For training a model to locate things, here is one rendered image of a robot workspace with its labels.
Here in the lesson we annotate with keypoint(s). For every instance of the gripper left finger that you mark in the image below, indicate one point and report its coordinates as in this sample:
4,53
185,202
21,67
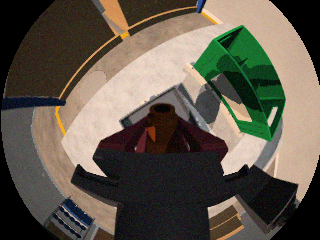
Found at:
127,138

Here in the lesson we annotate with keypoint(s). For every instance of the green divided crate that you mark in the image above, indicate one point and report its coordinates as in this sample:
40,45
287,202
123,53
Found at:
221,71

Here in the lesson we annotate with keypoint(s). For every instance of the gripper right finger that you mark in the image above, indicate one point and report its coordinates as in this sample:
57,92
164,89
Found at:
198,140

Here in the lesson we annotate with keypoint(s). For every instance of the brown glass bottle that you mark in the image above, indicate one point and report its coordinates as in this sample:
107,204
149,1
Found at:
162,123

